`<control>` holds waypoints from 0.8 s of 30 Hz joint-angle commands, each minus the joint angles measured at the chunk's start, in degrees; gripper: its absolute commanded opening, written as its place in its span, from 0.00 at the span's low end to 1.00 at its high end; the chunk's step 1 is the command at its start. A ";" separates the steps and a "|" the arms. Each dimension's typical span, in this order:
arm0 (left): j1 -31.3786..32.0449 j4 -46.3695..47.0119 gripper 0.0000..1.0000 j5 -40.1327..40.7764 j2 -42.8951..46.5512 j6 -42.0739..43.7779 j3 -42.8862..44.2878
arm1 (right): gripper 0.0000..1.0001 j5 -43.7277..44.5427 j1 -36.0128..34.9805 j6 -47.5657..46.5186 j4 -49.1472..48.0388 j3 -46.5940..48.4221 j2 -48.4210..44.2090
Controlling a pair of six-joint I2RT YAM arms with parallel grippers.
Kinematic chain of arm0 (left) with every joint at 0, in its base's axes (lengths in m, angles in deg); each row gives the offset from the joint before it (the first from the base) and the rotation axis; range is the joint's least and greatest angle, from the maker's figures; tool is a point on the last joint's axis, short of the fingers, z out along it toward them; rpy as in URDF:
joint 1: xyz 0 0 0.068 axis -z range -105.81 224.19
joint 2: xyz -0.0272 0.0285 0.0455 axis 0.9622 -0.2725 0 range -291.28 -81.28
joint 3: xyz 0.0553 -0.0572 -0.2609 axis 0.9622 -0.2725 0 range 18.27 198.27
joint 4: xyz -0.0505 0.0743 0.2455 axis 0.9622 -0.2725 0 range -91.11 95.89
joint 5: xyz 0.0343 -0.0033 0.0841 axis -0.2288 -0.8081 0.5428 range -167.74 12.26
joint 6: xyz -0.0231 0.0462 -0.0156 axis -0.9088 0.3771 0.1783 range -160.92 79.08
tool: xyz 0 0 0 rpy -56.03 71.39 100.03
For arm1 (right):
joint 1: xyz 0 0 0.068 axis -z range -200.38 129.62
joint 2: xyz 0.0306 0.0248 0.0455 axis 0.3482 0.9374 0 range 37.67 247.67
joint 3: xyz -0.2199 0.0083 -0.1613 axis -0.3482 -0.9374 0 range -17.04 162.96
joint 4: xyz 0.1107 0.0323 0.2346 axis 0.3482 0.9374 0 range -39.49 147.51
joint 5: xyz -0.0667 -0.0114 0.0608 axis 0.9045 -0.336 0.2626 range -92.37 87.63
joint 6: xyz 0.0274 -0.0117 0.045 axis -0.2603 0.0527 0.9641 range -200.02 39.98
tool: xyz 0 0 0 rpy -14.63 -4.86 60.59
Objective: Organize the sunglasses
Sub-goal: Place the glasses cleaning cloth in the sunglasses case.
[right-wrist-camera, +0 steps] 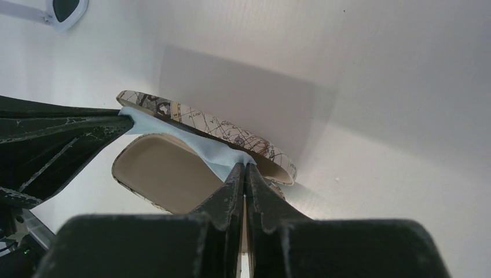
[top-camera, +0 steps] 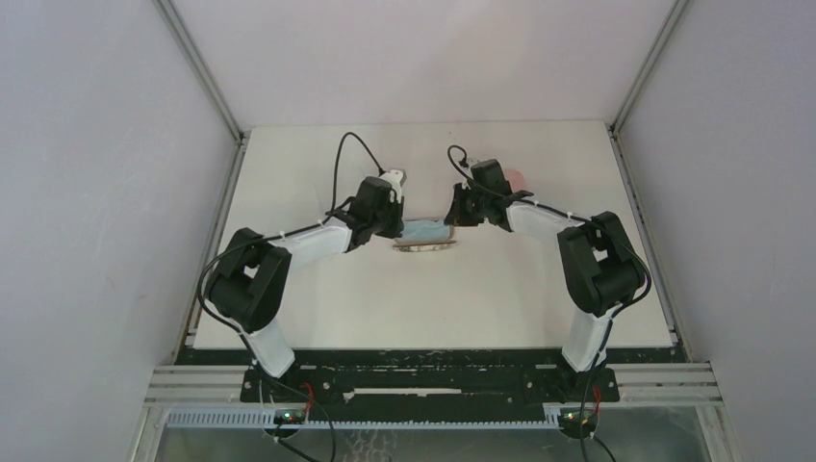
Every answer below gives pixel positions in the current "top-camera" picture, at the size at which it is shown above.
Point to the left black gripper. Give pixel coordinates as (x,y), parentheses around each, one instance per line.
(392,225)

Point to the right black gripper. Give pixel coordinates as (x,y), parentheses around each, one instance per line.
(459,208)

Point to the pink glasses case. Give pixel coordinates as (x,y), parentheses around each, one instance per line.
(516,180)

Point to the light blue cloth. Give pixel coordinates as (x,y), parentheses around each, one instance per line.
(422,231)

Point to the patterned glasses case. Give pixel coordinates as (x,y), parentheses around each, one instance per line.
(428,246)

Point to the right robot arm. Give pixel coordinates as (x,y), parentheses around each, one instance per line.
(602,271)

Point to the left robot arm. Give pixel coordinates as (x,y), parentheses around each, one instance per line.
(243,286)

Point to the white sunglasses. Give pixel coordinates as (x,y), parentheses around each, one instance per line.
(320,190)

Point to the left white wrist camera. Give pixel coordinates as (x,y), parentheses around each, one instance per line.
(396,178)

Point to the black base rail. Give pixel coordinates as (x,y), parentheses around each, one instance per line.
(323,375)

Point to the aluminium frame rail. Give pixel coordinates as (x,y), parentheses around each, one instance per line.
(229,396)

